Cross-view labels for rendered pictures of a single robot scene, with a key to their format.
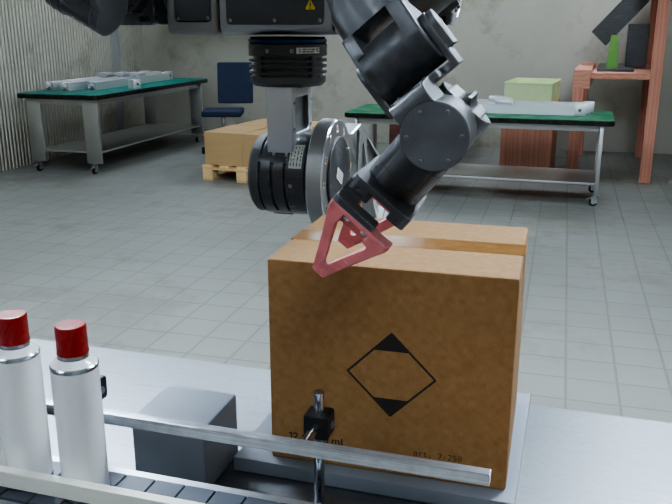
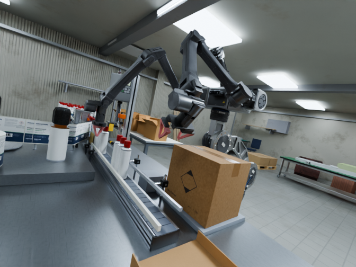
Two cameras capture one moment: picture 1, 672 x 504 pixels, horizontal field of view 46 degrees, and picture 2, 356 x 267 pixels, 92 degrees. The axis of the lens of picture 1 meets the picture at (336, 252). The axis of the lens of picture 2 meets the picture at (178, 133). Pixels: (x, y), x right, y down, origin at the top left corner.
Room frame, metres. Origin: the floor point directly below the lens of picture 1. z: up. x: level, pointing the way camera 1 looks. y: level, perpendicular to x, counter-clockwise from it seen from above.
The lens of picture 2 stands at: (0.20, -0.42, 1.26)
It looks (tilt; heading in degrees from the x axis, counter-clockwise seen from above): 6 degrees down; 35
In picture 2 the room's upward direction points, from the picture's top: 12 degrees clockwise
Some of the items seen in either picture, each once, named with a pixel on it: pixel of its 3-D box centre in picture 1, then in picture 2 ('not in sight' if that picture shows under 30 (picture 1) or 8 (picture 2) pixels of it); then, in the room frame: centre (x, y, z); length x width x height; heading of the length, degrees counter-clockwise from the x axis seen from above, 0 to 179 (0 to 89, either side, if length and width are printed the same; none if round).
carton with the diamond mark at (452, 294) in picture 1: (404, 338); (204, 178); (0.99, -0.09, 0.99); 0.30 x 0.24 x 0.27; 75
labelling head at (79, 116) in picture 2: not in sight; (82, 126); (0.94, 1.08, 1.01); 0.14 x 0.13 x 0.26; 73
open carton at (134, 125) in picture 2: not in sight; (135, 121); (2.70, 2.44, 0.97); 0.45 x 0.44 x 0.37; 167
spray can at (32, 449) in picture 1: (21, 397); (121, 154); (0.82, 0.36, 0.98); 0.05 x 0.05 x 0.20
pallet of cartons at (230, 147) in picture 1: (271, 149); (258, 160); (7.57, 0.62, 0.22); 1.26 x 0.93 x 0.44; 163
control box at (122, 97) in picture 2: not in sight; (122, 88); (1.01, 0.72, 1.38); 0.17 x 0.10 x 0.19; 128
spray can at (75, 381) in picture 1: (78, 410); (124, 159); (0.79, 0.28, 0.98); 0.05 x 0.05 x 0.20
